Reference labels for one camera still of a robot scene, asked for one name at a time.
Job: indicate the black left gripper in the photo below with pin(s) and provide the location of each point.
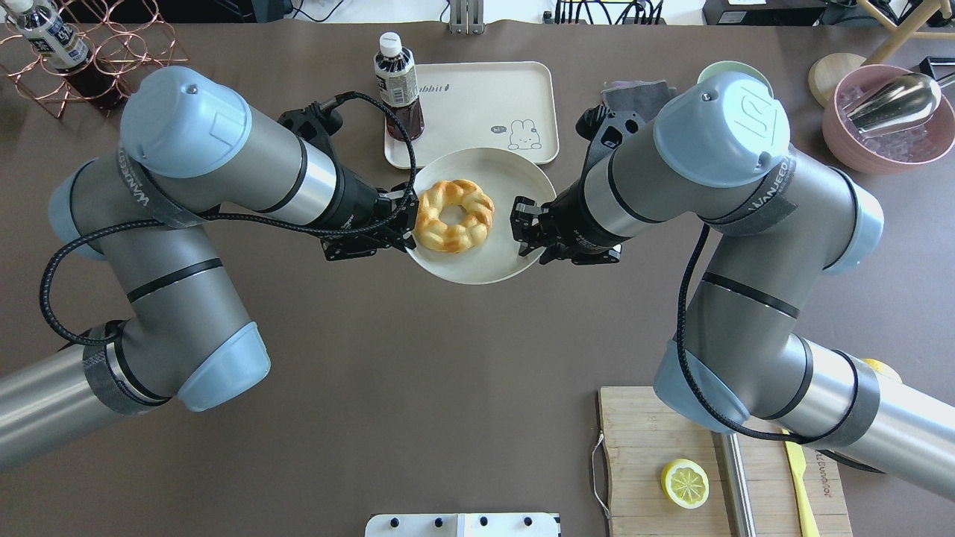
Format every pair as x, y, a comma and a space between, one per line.
353, 203

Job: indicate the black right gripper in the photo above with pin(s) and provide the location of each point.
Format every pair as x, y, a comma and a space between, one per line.
573, 216

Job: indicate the grey round plate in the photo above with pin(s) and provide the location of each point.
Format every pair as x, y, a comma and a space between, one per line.
503, 176

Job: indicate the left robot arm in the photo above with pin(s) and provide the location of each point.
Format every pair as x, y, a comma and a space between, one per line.
191, 152

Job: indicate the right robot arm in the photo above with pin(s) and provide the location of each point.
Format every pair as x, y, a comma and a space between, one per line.
774, 220

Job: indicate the cream rabbit tray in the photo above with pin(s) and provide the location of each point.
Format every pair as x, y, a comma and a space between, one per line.
504, 105

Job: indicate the dark drink bottle on tray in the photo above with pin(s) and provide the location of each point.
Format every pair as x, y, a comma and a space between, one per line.
395, 70

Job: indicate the grey folded cloth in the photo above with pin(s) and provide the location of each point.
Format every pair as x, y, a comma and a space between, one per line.
642, 97

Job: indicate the mint green bowl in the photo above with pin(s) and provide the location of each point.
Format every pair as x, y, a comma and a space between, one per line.
719, 67

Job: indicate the half lemon slice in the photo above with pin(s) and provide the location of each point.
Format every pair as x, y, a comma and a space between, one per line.
685, 483

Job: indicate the pink bowl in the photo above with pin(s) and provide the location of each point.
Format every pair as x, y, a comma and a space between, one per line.
934, 147

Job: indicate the wooden round coaster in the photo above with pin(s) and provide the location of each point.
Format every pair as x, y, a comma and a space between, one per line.
828, 71

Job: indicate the yellow plastic knife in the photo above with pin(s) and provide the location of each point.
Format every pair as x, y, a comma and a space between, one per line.
798, 466

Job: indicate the upper yellow lemon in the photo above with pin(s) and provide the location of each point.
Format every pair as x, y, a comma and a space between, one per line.
884, 369

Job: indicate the dark bottle in rack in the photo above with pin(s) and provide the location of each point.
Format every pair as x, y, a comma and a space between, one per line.
61, 47

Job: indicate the clear ice cubes pile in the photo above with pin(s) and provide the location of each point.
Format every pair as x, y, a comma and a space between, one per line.
894, 145

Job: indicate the steel ice scoop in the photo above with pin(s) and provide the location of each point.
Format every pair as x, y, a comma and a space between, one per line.
902, 103

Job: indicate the wooden glass stand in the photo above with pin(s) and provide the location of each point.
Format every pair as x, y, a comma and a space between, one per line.
912, 28

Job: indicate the twisted ring donut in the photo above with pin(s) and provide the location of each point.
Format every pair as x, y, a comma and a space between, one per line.
454, 216

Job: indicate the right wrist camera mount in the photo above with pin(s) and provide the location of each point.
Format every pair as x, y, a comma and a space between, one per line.
605, 130

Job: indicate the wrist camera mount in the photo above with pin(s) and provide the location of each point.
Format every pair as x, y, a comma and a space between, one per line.
314, 125
605, 130

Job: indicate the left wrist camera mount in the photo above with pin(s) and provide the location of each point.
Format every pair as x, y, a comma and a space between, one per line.
314, 125

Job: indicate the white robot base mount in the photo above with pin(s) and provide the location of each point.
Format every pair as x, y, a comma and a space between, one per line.
508, 523

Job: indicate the copper wire bottle rack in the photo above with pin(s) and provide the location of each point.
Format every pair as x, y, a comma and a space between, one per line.
120, 43

